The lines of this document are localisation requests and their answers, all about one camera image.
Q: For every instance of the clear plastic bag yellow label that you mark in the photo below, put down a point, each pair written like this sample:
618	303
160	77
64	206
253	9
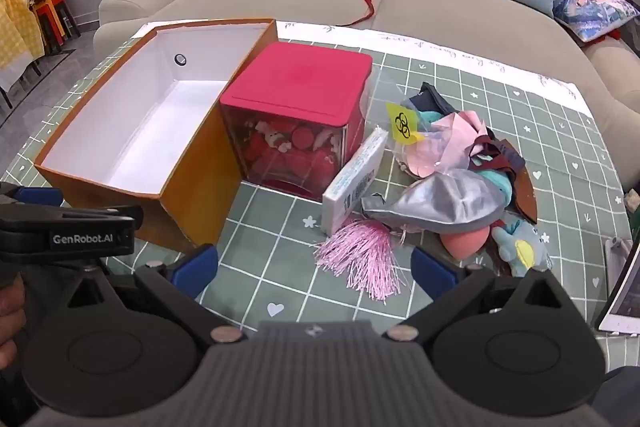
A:
402	122

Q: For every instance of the pink cloth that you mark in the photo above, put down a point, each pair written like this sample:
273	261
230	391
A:
460	132

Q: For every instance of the coral pink sponge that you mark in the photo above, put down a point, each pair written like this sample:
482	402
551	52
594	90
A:
462	244

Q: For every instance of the green checked tablecloth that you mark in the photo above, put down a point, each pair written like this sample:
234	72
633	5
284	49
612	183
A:
500	72

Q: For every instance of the teal plush doll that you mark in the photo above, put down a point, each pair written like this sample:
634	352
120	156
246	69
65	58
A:
497	189

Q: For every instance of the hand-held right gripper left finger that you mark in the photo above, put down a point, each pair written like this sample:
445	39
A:
195	269

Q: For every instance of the brown leather piece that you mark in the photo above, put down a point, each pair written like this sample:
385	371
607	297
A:
525	197

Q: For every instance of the blue-grey plush toy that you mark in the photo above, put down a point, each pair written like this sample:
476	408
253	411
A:
515	239

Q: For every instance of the pile of small clothes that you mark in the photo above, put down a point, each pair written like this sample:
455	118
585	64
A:
435	99

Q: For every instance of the orange cardboard box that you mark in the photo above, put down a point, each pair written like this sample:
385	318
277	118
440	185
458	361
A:
200	187

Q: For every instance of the person's left hand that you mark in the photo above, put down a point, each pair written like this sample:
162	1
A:
10	312

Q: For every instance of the silver cloth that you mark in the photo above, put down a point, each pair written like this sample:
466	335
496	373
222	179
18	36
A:
445	202

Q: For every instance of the white tablet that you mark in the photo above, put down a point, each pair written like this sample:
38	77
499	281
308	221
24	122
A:
625	292

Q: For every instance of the white tissue packet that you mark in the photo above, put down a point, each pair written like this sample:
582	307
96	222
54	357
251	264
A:
350	187

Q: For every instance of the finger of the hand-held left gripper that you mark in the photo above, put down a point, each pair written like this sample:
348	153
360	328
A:
42	197

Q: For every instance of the printed blue cushion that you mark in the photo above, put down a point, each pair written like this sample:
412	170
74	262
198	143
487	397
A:
595	12

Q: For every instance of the pink tassel pom-pom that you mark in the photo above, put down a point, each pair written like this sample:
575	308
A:
360	257

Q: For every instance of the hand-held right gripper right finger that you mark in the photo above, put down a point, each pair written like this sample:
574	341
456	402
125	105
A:
432	274

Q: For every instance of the chair with yellow checked cloth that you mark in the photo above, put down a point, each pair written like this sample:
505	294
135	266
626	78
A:
17	27

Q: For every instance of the clear storage box red lid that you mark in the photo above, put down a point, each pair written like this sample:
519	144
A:
300	77

